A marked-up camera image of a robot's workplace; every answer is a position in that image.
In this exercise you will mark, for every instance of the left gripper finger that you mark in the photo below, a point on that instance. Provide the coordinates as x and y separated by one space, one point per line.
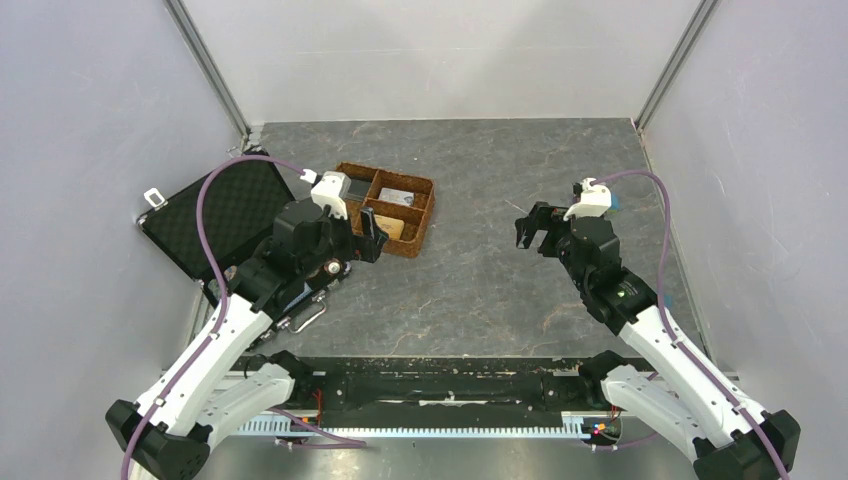
367 221
371 247

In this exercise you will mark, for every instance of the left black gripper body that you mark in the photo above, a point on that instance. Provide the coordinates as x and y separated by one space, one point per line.
338 241

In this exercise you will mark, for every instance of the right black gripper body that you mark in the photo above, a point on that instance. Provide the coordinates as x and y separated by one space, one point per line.
556 242

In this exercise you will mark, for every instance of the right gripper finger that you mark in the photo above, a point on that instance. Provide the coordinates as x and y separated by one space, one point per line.
540 214
526 229

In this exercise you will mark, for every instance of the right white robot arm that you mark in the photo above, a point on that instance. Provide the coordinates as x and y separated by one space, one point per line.
721 430

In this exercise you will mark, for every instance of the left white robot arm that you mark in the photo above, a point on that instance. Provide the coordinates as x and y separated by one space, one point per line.
171 429

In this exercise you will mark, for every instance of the black VIP card stack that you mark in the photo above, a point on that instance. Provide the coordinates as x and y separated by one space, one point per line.
358 190

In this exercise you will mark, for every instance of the gold VIP card stack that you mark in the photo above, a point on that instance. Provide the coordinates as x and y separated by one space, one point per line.
391 226

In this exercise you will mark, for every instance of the silver VIP card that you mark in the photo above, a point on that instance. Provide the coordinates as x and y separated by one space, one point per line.
396 196

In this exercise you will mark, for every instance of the brown woven divided basket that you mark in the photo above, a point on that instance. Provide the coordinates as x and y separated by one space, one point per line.
416 218

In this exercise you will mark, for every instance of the red blue toy brick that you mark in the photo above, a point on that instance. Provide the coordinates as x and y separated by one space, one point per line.
614 203

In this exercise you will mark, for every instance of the black poker chip case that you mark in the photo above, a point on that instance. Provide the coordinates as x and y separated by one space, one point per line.
244 233

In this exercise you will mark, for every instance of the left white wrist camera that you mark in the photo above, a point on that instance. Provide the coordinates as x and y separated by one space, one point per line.
330 191

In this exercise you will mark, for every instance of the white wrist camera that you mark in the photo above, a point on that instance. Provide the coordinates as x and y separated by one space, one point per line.
330 191
593 200

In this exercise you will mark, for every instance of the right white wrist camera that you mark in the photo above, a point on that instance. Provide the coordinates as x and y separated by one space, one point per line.
593 200

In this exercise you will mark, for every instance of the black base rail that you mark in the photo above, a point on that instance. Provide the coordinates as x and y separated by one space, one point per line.
405 393

